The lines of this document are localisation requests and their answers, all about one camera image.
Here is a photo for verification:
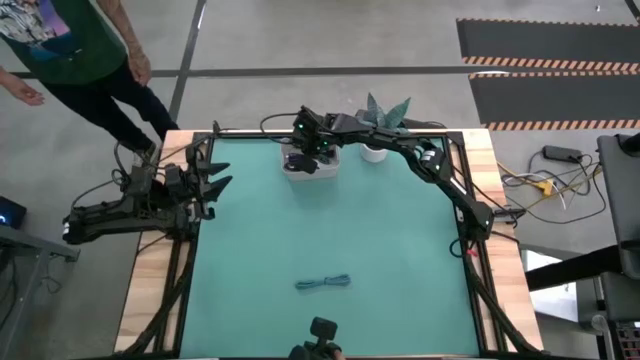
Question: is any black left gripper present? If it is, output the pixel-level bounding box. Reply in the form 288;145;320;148
184;144;234;222

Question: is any dark blue cable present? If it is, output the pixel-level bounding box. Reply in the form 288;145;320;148
284;153;319;175

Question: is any person's forearm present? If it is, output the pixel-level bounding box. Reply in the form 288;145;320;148
96;0;144;56
0;66;24;94

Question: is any white rectangular box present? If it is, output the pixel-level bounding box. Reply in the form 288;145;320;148
279;142;342;182

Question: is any green plant in white pot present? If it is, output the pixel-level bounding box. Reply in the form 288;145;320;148
357;92;412;164

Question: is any teal table mat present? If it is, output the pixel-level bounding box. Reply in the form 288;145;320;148
178;135;485;359

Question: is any wooden table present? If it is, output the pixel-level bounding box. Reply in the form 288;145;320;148
113;128;545;354

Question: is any person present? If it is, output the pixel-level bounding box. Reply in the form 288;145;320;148
0;0;180;169

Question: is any grey metal desk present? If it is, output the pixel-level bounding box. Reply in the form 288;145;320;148
0;224;81;346

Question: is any black monitor with blue light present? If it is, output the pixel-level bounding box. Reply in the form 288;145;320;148
0;196;27;231

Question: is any black hazard-striped floor mat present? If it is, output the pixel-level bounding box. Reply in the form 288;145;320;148
455;18;640;73
468;71;640;131

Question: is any black power brick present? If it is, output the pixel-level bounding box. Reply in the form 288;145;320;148
542;144;584;163

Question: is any white floor sheet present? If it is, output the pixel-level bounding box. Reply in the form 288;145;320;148
524;252;581;322

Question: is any black metal beam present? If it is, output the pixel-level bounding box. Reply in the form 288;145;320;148
524;243;624;292

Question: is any keyboard with coloured keys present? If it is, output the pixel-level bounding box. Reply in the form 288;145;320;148
613;322;640;360

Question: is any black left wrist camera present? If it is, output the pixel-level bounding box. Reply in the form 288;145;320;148
163;163;187;199

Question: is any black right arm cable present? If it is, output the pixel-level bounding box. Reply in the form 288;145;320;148
259;112;301;146

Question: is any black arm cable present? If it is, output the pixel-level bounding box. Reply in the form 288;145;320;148
69;141;166;211
259;112;301;146

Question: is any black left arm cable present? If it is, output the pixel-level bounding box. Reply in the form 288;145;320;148
69;141;166;211

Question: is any blue white braided cable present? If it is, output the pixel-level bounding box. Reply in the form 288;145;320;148
293;273;352;292

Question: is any black desk cable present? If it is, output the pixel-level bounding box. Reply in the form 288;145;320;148
39;257;62;295

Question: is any yellow floor cable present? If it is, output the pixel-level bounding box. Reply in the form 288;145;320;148
497;162;604;199

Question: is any white floor cable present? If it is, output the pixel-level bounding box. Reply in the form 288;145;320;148
502;172;569;211

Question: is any black floor cable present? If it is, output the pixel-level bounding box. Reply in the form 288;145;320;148
502;149;608;226

